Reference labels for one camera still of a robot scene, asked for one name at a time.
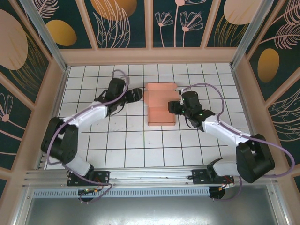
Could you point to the pink paper box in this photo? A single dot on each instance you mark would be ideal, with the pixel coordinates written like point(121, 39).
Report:
point(159, 112)

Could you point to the black base plate right arm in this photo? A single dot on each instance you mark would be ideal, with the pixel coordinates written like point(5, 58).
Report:
point(199, 177)

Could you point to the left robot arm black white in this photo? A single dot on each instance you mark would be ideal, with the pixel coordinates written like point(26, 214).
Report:
point(68, 145)

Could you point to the black base plate left arm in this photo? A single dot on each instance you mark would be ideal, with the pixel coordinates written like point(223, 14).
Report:
point(103, 178)

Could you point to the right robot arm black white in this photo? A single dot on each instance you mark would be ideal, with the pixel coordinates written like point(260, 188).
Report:
point(253, 159)

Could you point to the grey metal sheet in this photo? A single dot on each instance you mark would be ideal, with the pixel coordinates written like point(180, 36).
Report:
point(150, 211)

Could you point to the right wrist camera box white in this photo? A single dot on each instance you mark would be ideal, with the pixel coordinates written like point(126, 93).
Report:
point(180, 91)

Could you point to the aluminium mounting rail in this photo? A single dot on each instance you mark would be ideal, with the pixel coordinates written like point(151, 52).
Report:
point(150, 177)

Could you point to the aluminium corner post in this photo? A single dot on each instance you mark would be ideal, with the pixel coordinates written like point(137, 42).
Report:
point(246, 35)
point(50, 39)

